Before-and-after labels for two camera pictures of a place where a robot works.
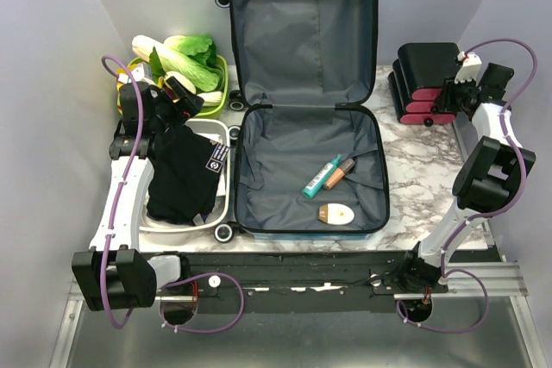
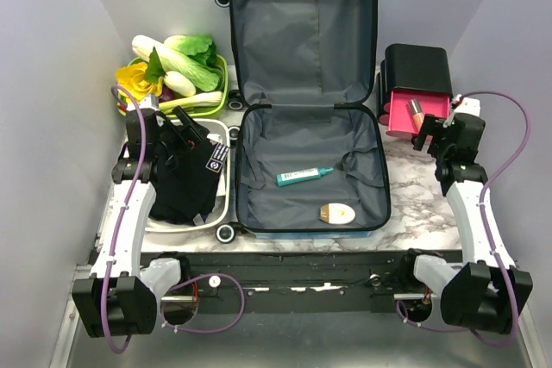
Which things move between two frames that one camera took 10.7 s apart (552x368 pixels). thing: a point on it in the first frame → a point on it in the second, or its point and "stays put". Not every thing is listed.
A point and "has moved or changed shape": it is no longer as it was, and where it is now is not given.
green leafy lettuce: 197,46 stays put
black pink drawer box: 418,76 has moved or changed shape
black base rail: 300,283 stays put
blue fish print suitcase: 311,158 stays put
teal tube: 308,192 → 300,175
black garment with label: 185,173 stays put
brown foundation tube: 340,172 → 418,115
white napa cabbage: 202,75 stays put
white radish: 187,84 stays put
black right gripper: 443,102 → 427,127
